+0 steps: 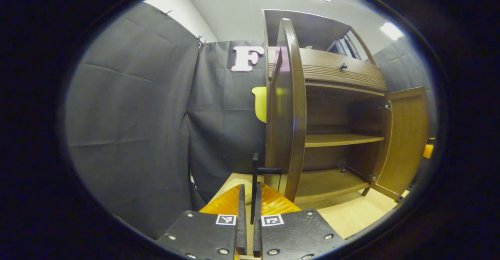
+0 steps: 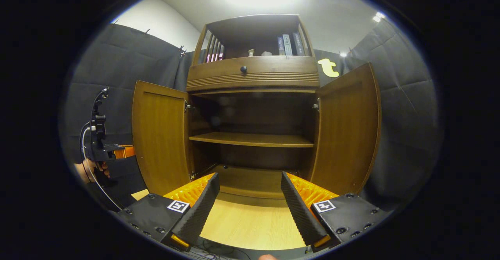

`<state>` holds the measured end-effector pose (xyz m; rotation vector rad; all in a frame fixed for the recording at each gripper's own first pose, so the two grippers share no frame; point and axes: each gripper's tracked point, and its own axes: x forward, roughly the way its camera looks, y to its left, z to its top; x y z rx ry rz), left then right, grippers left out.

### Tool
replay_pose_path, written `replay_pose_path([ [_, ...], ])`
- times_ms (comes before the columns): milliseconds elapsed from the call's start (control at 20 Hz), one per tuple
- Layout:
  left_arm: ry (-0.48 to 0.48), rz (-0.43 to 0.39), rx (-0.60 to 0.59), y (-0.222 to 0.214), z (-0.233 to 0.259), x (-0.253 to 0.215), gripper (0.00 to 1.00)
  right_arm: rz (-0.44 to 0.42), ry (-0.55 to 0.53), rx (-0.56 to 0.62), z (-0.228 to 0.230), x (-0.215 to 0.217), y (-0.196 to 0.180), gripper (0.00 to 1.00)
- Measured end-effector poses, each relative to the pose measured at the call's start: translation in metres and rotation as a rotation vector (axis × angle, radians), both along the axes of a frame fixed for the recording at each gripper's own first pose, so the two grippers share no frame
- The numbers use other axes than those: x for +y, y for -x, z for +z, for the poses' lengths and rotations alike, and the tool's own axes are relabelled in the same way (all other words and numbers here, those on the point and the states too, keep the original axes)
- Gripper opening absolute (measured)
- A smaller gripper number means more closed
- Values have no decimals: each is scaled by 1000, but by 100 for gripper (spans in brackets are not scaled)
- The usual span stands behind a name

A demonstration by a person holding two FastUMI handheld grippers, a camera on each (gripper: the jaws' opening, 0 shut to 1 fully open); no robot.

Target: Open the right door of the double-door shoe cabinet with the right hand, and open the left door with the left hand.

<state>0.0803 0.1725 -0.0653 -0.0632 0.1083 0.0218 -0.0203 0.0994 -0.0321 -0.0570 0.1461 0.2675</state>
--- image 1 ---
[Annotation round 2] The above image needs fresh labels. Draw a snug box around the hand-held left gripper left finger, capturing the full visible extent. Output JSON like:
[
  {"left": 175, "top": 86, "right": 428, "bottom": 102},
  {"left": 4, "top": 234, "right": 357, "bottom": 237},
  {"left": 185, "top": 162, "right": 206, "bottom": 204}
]
[{"left": 156, "top": 185, "right": 247, "bottom": 260}]

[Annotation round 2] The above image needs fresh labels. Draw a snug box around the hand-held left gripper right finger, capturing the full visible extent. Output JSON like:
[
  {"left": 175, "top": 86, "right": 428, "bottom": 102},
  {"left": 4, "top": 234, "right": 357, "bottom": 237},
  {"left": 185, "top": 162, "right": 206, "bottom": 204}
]
[{"left": 253, "top": 182, "right": 346, "bottom": 260}]

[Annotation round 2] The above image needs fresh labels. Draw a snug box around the wooden shoe cabinet door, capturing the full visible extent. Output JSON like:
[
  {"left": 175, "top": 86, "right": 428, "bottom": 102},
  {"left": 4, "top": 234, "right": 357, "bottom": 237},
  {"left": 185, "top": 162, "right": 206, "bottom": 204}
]
[
  {"left": 265, "top": 18, "right": 307, "bottom": 203},
  {"left": 361, "top": 86, "right": 430, "bottom": 201}
]

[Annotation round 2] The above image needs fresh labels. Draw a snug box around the black door handle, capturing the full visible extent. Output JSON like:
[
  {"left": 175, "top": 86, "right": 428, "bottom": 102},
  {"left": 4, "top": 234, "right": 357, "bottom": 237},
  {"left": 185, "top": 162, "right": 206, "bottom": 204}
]
[{"left": 250, "top": 153, "right": 282, "bottom": 224}]

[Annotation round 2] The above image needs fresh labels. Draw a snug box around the wooden double-door shoe cabinet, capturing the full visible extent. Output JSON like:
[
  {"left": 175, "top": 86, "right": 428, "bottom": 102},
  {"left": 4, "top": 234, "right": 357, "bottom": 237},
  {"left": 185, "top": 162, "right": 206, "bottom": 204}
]
[{"left": 262, "top": 9, "right": 430, "bottom": 210}]

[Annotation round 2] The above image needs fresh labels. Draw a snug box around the wooden inner cabinet shelf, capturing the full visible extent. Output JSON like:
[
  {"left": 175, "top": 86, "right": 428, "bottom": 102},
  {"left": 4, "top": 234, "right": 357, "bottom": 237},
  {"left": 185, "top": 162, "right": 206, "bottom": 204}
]
[{"left": 305, "top": 133, "right": 385, "bottom": 148}]

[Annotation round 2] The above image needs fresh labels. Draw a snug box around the wooden cabinet drawer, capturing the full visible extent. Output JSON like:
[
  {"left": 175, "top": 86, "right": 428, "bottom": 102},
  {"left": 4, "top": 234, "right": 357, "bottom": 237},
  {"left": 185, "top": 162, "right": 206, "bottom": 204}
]
[{"left": 268, "top": 47, "right": 387, "bottom": 93}]

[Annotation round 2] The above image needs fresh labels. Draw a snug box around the small ceiling light panel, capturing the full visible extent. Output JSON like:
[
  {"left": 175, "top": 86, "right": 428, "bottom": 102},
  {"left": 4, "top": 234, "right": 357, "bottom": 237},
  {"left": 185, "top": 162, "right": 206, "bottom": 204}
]
[{"left": 380, "top": 22, "right": 404, "bottom": 41}]

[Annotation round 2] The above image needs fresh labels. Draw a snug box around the grey book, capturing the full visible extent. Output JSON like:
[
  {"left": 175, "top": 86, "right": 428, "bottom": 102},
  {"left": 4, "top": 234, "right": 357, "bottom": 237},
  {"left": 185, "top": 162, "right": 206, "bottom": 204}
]
[{"left": 337, "top": 37, "right": 354, "bottom": 58}]

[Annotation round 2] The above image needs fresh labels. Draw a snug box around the dark blue book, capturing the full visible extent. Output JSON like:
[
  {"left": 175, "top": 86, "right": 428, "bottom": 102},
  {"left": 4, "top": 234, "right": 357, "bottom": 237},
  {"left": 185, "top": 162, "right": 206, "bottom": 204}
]
[{"left": 327, "top": 40, "right": 346, "bottom": 56}]

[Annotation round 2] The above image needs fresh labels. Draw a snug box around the black backdrop cloth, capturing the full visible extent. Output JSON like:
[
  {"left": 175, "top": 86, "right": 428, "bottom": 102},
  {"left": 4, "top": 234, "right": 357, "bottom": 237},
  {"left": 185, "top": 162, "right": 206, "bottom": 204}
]
[{"left": 64, "top": 2, "right": 437, "bottom": 240}]

